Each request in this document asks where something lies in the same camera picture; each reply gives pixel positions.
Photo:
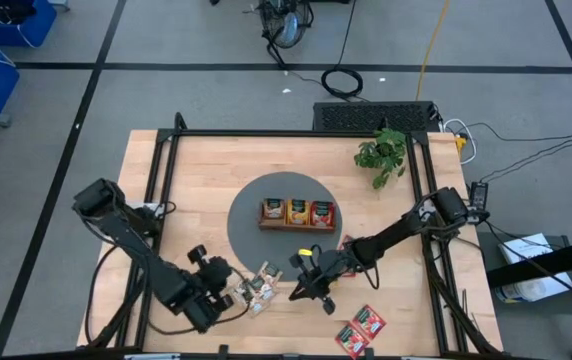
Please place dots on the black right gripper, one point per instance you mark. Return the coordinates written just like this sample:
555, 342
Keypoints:
328, 267

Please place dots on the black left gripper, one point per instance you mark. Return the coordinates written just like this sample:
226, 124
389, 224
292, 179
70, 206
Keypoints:
213, 277

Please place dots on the red strawberry tea bag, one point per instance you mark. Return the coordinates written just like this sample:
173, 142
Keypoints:
351, 274
323, 216
351, 342
347, 241
368, 320

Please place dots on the wooden three-compartment tray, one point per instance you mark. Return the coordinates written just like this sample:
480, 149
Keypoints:
296, 228

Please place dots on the orange peach tea bag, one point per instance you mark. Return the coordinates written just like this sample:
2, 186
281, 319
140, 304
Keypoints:
298, 214

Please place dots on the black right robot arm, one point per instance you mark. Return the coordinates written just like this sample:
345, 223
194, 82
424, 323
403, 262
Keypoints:
396, 232

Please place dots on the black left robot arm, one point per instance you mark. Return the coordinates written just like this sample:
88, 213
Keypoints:
131, 245

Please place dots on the round grey woven placemat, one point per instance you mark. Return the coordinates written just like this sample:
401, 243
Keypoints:
246, 225

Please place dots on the potted green plant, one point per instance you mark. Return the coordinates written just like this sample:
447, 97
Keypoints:
383, 152

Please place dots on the black perforated computer case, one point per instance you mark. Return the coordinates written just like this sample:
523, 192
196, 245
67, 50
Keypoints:
366, 117

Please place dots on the small black box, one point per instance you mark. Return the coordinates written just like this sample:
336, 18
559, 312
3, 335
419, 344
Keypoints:
478, 192

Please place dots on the yellow power plug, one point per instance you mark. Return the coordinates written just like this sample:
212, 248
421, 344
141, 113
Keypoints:
460, 145

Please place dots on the white paper sheets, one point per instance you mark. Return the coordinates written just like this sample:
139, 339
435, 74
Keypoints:
528, 247

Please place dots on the black metal bar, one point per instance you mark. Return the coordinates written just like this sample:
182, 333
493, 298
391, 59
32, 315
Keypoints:
556, 260

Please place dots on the black floor fan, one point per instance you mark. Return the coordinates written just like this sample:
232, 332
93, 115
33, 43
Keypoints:
286, 25

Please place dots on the black equipment bundle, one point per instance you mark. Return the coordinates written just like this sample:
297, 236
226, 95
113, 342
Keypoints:
13, 11

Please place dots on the black clamp bracket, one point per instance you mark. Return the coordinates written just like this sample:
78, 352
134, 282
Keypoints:
369, 353
223, 351

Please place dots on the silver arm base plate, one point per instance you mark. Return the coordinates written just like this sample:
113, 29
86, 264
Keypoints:
141, 205

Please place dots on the black aluminium table frame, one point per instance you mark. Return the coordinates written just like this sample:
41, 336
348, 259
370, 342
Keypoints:
266, 133

